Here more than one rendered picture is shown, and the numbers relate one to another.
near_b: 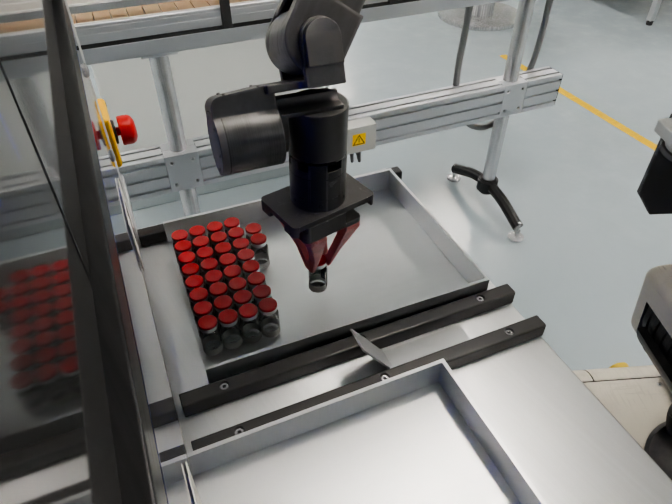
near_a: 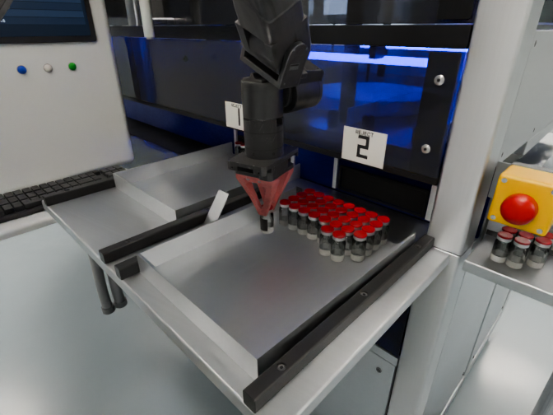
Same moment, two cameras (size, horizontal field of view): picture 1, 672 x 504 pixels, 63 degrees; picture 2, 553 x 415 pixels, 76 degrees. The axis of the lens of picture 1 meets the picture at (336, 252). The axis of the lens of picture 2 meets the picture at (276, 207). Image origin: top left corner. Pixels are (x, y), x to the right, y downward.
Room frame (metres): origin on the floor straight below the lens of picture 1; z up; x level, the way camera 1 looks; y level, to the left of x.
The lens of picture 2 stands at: (0.94, -0.16, 1.21)
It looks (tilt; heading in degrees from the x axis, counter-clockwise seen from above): 27 degrees down; 158
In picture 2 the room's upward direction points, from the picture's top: straight up
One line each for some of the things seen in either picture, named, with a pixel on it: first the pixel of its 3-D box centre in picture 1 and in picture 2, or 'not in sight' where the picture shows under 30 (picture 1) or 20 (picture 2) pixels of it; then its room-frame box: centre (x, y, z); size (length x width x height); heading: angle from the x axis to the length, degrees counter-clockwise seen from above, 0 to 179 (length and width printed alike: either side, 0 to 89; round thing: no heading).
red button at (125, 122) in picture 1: (122, 130); (519, 207); (0.68, 0.29, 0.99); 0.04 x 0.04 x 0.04; 23
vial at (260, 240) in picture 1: (260, 251); (326, 240); (0.53, 0.10, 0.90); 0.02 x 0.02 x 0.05
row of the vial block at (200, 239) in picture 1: (214, 282); (335, 218); (0.47, 0.15, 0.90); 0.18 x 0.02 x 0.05; 23
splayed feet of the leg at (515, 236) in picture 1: (485, 192); not in sight; (1.83, -0.61, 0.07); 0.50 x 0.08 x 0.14; 23
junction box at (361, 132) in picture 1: (355, 136); not in sight; (1.53, -0.06, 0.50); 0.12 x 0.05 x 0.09; 113
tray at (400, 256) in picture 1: (316, 259); (282, 252); (0.52, 0.02, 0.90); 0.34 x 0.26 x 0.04; 113
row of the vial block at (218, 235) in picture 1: (232, 278); (327, 223); (0.48, 0.13, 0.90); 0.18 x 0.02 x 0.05; 23
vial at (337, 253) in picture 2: (255, 241); (337, 246); (0.55, 0.11, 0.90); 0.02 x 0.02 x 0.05
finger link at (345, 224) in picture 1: (316, 235); (266, 185); (0.46, 0.02, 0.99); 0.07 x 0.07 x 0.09; 37
